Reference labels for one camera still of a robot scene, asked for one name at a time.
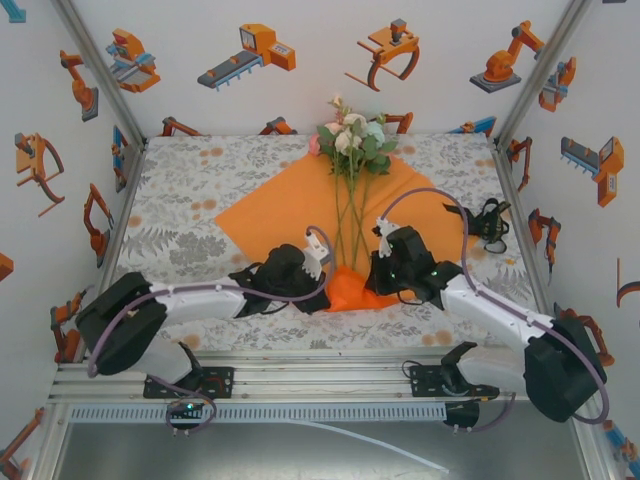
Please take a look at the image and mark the orange wrapping paper sheet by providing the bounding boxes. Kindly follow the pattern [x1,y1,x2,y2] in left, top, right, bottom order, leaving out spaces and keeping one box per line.
[214,149,471,314]

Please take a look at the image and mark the black printed ribbon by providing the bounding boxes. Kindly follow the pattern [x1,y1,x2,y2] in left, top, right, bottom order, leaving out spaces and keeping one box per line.
[442,197,512,254]

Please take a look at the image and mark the artificial flower bunch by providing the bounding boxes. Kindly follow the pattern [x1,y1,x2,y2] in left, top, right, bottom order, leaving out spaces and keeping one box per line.
[307,94,399,271]

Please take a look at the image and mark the floral print tablecloth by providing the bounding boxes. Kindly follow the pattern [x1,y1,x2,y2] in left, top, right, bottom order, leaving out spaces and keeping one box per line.
[97,132,556,351]

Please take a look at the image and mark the black plug box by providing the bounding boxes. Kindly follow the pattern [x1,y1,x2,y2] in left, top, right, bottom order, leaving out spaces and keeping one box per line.
[443,401,481,432]

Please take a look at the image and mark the black box with green light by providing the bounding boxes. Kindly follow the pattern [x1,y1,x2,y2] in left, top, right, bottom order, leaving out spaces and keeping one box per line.
[166,399,207,427]

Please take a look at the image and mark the thin white strip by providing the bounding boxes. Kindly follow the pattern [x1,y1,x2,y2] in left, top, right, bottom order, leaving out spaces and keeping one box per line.
[287,418,451,474]

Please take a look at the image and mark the aluminium frame cross rails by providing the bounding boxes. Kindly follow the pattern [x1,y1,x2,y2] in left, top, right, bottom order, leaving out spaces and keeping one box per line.
[47,349,599,407]

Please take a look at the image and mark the thin black wire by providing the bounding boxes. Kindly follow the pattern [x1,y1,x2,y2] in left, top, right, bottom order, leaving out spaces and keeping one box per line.
[402,354,446,381]

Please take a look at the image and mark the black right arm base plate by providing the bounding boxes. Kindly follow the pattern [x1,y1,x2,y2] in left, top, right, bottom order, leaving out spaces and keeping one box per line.
[409,364,501,400]

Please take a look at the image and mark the white slotted cable duct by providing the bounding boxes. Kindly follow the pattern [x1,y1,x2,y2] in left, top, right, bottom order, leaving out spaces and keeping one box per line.
[67,403,449,424]

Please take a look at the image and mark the aluminium table side rail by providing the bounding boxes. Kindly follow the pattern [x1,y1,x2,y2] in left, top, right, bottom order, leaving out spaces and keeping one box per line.
[492,137,574,362]
[74,139,149,364]

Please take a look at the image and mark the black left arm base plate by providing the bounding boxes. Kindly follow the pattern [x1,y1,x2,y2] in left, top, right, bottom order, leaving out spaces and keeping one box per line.
[143,366,236,400]

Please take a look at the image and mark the aluminium frame post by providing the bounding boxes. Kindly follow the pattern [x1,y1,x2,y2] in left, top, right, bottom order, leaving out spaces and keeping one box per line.
[492,0,596,146]
[49,0,147,146]

